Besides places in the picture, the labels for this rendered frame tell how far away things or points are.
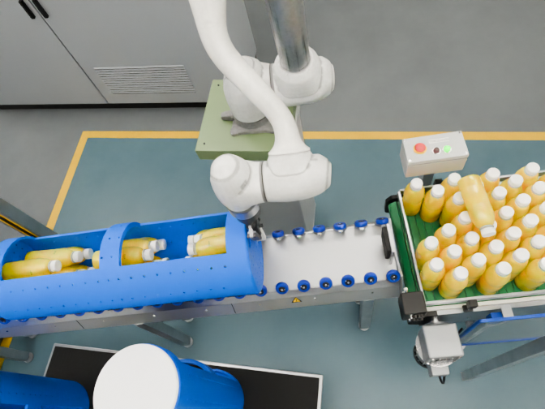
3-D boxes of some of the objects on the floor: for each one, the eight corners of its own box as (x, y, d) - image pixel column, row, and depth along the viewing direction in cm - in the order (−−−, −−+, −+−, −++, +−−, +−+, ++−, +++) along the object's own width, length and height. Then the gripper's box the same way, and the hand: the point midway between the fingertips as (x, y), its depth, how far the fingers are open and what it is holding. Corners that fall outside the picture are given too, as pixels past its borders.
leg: (183, 337, 242) (133, 312, 186) (193, 336, 241) (146, 311, 186) (183, 347, 239) (132, 326, 184) (193, 346, 238) (144, 325, 183)
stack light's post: (460, 372, 211) (551, 331, 114) (469, 371, 210) (567, 329, 113) (462, 381, 209) (556, 346, 112) (470, 380, 208) (572, 345, 111)
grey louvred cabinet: (21, 66, 374) (-149, -117, 247) (259, 58, 330) (199, -170, 203) (-3, 115, 351) (-206, -59, 224) (248, 113, 307) (174, -104, 180)
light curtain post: (118, 277, 265) (-186, 94, 116) (126, 277, 265) (-167, 91, 115) (116, 287, 263) (-196, 112, 113) (126, 286, 262) (-177, 109, 112)
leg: (358, 320, 230) (358, 288, 175) (368, 319, 229) (373, 286, 174) (359, 331, 227) (361, 303, 172) (370, 329, 226) (375, 301, 171)
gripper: (259, 226, 113) (274, 256, 134) (257, 183, 119) (271, 219, 140) (232, 230, 114) (251, 259, 135) (231, 187, 120) (249, 221, 141)
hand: (259, 234), depth 134 cm, fingers closed
